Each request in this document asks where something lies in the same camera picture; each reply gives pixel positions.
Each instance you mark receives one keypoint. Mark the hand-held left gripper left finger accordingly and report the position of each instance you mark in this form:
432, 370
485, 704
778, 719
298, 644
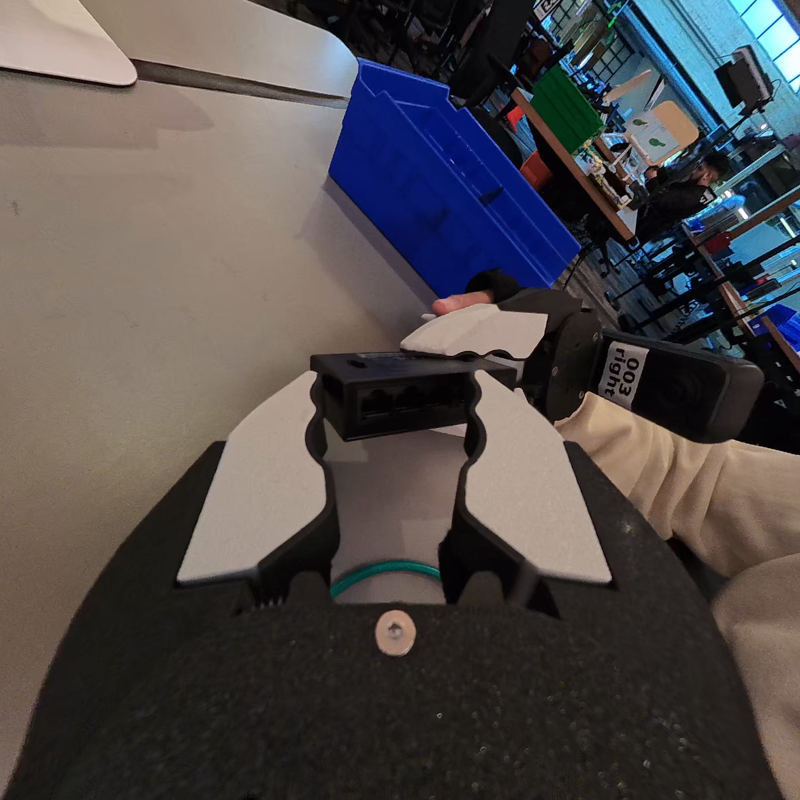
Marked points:
262, 500

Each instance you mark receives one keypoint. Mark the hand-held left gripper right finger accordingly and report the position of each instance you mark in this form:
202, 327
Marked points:
531, 500

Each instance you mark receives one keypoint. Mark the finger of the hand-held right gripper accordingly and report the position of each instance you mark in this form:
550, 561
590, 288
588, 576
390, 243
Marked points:
475, 331

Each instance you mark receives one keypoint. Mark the black network switch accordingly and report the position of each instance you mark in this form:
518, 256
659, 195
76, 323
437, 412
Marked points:
400, 400

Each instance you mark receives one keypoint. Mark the blue plastic bin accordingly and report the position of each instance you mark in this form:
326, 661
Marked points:
437, 187

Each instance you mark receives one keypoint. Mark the person's right forearm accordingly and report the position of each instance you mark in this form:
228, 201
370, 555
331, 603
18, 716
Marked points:
687, 487

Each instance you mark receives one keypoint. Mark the person's right hand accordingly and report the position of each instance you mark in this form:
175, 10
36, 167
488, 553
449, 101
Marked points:
459, 304

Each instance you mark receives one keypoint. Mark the small blue bin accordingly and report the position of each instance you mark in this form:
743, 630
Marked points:
778, 325

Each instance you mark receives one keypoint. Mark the orange plastic bin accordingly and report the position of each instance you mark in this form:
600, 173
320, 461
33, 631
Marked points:
534, 170

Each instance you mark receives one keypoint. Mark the long wooden workbench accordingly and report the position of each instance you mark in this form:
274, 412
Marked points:
627, 224

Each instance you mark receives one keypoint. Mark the green plastic bin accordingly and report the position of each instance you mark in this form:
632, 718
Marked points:
562, 109

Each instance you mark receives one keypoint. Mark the small wooden board stand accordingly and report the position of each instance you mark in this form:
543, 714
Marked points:
662, 134

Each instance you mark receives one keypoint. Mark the black office chair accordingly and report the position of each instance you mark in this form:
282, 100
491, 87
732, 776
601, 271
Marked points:
494, 56

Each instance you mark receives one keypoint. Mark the pale wooden board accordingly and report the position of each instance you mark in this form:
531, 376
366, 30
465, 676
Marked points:
628, 87

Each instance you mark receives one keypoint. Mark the black monitor on tripod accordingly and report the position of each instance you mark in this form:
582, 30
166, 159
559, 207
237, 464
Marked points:
744, 78

